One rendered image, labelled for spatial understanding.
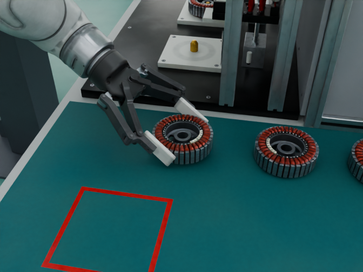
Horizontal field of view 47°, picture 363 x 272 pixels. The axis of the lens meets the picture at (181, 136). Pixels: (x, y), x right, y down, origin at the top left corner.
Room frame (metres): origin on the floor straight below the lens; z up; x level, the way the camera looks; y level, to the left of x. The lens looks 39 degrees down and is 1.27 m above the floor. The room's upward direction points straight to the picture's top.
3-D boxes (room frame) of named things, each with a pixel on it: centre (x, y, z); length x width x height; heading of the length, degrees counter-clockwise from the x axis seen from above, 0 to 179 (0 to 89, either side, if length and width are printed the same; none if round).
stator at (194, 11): (1.17, -0.08, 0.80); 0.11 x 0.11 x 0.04
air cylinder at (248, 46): (0.90, -0.17, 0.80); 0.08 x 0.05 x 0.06; 169
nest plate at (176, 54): (0.93, -0.03, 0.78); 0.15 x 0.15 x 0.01; 79
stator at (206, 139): (0.60, 0.00, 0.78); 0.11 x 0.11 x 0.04
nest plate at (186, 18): (1.17, -0.08, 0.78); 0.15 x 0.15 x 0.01; 79
